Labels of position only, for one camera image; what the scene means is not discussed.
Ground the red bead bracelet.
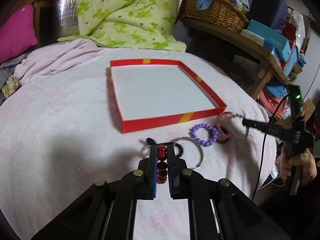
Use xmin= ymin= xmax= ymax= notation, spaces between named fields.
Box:
xmin=156 ymin=144 xmax=168 ymax=185

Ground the black hair tie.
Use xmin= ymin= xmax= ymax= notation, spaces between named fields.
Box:
xmin=145 ymin=138 xmax=184 ymax=158

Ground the silver metal bangle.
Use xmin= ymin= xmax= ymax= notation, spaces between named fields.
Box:
xmin=141 ymin=137 xmax=204 ymax=170

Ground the purple bead bracelet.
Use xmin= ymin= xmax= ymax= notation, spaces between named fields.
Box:
xmin=190 ymin=122 xmax=219 ymax=147

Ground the dark red hair ring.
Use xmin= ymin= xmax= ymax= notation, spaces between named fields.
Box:
xmin=213 ymin=126 xmax=230 ymax=145

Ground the person's right hand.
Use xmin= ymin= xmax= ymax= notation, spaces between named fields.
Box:
xmin=277 ymin=147 xmax=317 ymax=185

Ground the red folded cloth stack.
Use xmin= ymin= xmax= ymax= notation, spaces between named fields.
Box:
xmin=258 ymin=88 xmax=287 ymax=119

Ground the blue folded cloth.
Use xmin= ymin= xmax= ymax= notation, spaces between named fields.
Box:
xmin=265 ymin=80 xmax=287 ymax=98

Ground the red shallow box lid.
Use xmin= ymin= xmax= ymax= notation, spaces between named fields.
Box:
xmin=110 ymin=59 xmax=227 ymax=133

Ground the blue fashion box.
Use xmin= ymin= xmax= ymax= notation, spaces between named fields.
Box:
xmin=247 ymin=20 xmax=291 ymax=62

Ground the white patterned box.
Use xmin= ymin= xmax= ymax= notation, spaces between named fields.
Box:
xmin=240 ymin=29 xmax=265 ymax=47

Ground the pink embossed blanket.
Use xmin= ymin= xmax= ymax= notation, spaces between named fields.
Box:
xmin=1 ymin=49 xmax=276 ymax=239

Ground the wooden shelf table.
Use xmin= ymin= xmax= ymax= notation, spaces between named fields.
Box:
xmin=181 ymin=16 xmax=292 ymax=100

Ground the dark navy bag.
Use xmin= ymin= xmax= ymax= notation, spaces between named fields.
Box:
xmin=247 ymin=0 xmax=287 ymax=33

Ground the wicker basket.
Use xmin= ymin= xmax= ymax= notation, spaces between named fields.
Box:
xmin=185 ymin=0 xmax=249 ymax=33

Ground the green clover quilt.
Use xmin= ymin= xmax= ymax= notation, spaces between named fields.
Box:
xmin=59 ymin=0 xmax=187 ymax=52

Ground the floral patterned cloth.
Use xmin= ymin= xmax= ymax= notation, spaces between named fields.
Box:
xmin=1 ymin=75 xmax=21 ymax=99

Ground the silver foil insulation mat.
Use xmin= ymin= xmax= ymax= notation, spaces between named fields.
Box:
xmin=55 ymin=0 xmax=79 ymax=38

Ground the grey cloth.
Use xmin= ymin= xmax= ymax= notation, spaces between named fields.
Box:
xmin=1 ymin=54 xmax=28 ymax=105

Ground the magenta pillow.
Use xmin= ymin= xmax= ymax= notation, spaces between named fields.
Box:
xmin=0 ymin=4 xmax=38 ymax=63

